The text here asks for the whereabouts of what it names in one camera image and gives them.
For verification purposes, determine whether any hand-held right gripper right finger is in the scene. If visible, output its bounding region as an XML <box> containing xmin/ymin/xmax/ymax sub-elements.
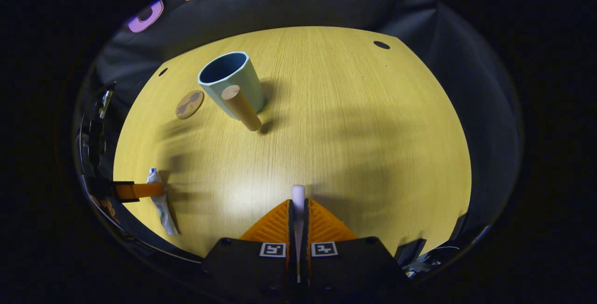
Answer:
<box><xmin>300</xmin><ymin>198</ymin><xmax>412</xmax><ymax>298</ymax></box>

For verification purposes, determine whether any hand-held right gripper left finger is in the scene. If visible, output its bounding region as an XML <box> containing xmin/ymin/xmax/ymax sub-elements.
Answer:
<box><xmin>201</xmin><ymin>199</ymin><xmax>299</xmax><ymax>298</ymax></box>

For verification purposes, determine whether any white toothpaste tube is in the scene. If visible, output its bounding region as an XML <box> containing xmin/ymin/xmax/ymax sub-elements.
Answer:
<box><xmin>146</xmin><ymin>168</ymin><xmax>180</xmax><ymax>236</ymax></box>

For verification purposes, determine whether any white toothbrush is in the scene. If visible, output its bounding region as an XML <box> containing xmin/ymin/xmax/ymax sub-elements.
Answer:
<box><xmin>292</xmin><ymin>185</ymin><xmax>306</xmax><ymax>282</ymax></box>

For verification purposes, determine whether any round wooden coaster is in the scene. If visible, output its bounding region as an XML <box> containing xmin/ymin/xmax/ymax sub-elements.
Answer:
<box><xmin>175</xmin><ymin>90</ymin><xmax>205</xmax><ymax>120</ymax></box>

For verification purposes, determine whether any blue cup with wooden handle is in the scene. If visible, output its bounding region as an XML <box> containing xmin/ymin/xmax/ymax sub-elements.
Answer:
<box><xmin>197</xmin><ymin>51</ymin><xmax>266</xmax><ymax>132</ymax></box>

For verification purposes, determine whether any wooden desktop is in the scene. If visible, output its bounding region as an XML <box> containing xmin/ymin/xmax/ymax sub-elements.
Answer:
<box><xmin>113</xmin><ymin>26</ymin><xmax>472</xmax><ymax>258</ymax></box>

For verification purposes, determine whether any black backdrop cloth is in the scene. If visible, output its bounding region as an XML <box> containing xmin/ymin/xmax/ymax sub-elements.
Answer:
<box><xmin>75</xmin><ymin>0</ymin><xmax>523</xmax><ymax>267</ymax></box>

